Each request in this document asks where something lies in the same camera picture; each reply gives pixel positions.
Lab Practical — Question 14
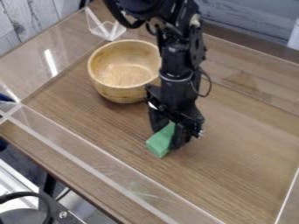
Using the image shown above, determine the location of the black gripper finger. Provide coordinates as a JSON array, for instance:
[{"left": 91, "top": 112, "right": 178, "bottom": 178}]
[
  {"left": 170, "top": 122, "right": 205, "bottom": 151},
  {"left": 148, "top": 102, "right": 170, "bottom": 132}
]

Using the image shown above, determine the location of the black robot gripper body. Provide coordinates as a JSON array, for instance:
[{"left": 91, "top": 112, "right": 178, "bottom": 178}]
[{"left": 144, "top": 73, "right": 205, "bottom": 123}]

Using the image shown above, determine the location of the green rectangular block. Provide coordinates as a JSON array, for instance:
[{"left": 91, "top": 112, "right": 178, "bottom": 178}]
[{"left": 146, "top": 122, "right": 175, "bottom": 158}]

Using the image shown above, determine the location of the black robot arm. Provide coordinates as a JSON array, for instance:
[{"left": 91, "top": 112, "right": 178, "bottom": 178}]
[{"left": 103, "top": 0, "right": 210, "bottom": 150}]

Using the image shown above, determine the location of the light wooden bowl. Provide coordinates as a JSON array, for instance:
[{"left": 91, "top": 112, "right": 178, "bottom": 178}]
[{"left": 88, "top": 39, "right": 162, "bottom": 104}]

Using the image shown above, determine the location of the black metal table leg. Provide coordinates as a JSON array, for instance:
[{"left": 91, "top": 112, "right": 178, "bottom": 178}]
[{"left": 43, "top": 174, "right": 58, "bottom": 197}]

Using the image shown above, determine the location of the blue object at edge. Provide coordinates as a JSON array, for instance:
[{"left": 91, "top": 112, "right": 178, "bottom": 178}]
[{"left": 0, "top": 92, "right": 15, "bottom": 152}]

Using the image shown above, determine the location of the clear acrylic tray wall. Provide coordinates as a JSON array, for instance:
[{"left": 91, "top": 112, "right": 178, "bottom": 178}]
[{"left": 0, "top": 11, "right": 299, "bottom": 224}]

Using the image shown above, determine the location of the clear acrylic corner bracket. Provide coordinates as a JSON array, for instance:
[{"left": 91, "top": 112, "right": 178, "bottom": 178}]
[{"left": 84, "top": 7, "right": 127, "bottom": 41}]

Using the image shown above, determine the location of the metal bracket with screw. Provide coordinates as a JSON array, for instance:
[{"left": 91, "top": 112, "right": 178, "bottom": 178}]
[{"left": 51, "top": 202, "right": 87, "bottom": 224}]

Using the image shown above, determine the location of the black cable loop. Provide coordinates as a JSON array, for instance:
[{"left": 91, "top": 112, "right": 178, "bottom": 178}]
[{"left": 0, "top": 191, "right": 55, "bottom": 224}]

